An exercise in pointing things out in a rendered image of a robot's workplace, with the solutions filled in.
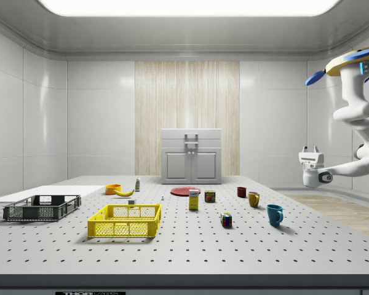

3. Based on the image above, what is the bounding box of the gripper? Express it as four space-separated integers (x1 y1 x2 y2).
297 145 325 170

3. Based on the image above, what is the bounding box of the blue mug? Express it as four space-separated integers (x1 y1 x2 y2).
266 204 284 228

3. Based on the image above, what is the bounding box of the yellow mug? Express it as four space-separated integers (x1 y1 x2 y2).
247 191 261 208

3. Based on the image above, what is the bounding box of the drone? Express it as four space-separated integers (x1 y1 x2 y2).
305 45 369 87

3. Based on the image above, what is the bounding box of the white cabinet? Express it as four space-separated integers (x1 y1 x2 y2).
161 128 223 185

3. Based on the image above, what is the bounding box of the yellow box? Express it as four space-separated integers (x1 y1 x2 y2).
188 189 200 211

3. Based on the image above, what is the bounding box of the red plate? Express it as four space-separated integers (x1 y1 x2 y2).
170 186 201 197

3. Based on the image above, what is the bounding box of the yellow basket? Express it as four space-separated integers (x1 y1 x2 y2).
87 203 162 239

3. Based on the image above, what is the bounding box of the white board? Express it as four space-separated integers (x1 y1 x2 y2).
0 185 108 204

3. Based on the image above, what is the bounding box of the dark grey basket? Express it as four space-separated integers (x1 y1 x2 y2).
2 194 82 222

